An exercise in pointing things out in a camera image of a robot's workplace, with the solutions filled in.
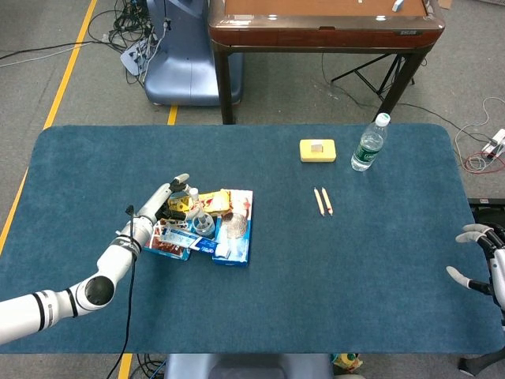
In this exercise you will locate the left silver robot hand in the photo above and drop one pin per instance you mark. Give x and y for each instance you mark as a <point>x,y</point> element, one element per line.
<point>155,201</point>

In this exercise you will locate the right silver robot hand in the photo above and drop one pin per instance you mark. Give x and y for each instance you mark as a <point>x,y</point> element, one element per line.
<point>499,272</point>

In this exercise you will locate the small clear bottle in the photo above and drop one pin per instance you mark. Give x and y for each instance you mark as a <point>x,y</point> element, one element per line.
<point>193,192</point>

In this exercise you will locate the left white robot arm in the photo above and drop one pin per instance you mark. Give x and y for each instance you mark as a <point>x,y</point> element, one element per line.
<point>114,256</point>

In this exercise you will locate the blue white toothpaste tube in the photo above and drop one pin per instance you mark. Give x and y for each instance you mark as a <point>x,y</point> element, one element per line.
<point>205,246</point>

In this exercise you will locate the blue cookie box brown picture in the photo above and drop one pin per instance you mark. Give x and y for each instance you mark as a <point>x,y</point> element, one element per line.
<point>165,248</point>

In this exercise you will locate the yellow foil snack packet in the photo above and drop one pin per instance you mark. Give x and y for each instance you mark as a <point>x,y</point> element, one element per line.
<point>213,201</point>

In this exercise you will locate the clear glass jar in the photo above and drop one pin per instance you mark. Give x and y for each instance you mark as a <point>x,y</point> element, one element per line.
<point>210,230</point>

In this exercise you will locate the blue Oreo cookie box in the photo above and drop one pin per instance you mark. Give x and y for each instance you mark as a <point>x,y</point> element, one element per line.
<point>236,245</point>

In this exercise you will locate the black stand foot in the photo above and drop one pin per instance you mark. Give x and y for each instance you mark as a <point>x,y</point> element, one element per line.
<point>473,365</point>

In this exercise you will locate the grey floor power strip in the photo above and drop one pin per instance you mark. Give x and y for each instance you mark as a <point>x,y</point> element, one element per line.
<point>132,59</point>

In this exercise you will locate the blue felt table cover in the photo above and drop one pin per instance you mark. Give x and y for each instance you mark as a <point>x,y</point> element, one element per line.
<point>276,296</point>

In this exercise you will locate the plain wooden pencil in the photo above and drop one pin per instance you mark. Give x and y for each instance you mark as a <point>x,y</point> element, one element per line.
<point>319,201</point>

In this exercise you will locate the white eraser block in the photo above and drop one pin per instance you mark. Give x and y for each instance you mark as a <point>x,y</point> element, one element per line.
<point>316,148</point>

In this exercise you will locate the yellow green toy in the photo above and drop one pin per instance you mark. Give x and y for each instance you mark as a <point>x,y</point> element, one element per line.
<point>347,361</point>

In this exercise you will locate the clear water bottle green label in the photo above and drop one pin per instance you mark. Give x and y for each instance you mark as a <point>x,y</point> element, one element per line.
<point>367,152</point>

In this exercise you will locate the yellow sponge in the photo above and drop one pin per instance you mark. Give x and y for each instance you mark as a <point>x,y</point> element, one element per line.
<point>329,153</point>

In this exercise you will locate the blue grey robot torso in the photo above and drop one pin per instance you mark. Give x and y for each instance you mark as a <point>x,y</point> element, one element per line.
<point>244,367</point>

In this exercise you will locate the black tripod stand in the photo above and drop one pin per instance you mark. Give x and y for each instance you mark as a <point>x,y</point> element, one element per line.
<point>401,67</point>

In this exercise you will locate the brown wooden mahjong table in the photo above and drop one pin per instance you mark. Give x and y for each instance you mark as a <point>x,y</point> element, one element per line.
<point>315,37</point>

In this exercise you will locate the blue white mahjong tile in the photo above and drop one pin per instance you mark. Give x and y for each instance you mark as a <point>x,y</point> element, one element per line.
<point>398,4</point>

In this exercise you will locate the black equipment frame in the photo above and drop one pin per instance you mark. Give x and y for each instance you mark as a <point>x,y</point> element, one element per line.
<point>489,202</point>

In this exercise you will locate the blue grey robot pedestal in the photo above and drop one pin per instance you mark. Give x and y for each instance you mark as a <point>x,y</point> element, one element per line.
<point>181,71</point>

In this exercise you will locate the white power strip red switch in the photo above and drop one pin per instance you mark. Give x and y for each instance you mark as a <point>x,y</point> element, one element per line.
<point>498,138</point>

